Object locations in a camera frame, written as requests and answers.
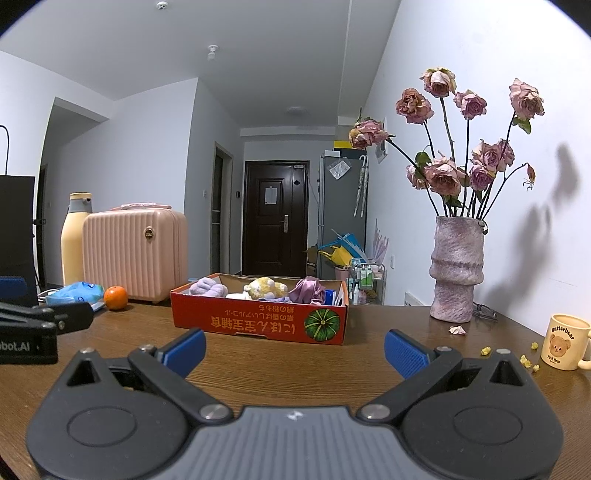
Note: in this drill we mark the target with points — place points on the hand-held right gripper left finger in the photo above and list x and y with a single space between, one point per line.
187 353

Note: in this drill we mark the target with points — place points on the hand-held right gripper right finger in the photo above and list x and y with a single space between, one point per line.
404 355

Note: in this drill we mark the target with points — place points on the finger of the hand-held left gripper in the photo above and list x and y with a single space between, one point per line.
69 314
11 290

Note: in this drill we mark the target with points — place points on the white plush toy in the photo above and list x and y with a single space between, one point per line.
238 296

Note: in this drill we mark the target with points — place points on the red cardboard box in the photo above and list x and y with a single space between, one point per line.
258 323

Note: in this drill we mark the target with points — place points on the blue wipes pack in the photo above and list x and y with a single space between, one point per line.
333 297

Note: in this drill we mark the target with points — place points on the yellow white plush dog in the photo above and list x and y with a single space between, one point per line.
263 287

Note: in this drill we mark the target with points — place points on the blue tissue pack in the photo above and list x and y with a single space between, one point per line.
81 290

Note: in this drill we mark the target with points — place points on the orange fruit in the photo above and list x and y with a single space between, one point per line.
115 297

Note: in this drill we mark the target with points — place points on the fallen pink petal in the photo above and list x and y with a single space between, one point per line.
457 329

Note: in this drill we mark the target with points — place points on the black paper bag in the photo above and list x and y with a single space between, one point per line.
18 230

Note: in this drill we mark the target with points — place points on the yellow water bottle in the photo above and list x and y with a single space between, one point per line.
74 249

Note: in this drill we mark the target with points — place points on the scattered yellow crumbs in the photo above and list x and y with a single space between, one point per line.
485 350

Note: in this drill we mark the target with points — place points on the white storage cart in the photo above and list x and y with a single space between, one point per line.
367 281

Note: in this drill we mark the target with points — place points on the pink ribbed suitcase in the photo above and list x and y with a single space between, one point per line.
134 254

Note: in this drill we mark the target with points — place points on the eyeglasses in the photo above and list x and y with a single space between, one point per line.
485 313

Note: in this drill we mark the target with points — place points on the pink ceramic vase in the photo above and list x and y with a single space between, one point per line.
455 267

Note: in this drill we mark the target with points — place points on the pile of blue yellow items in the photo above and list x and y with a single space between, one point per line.
344 251

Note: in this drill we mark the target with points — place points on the brown cardboard carton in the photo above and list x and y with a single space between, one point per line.
311 263

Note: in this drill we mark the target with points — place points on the dark wooden door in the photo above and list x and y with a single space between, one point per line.
272 240

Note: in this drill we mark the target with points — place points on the cream bear mug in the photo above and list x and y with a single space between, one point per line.
561 341

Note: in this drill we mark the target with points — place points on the grey refrigerator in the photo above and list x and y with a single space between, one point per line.
337 212

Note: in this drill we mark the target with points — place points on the white folded umbrella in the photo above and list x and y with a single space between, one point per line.
361 184

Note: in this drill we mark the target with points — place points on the bunch of dried pink roses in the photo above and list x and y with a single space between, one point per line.
443 175

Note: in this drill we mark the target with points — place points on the yellow black box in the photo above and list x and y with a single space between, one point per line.
344 146

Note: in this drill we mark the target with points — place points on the ceiling sprinkler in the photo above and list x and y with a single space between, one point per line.
212 51

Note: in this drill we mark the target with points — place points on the white wall heater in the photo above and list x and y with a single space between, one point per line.
415 299

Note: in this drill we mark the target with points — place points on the lavender wall decoration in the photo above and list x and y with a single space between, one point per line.
381 244

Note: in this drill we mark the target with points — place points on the white wall panel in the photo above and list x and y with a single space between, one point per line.
381 147

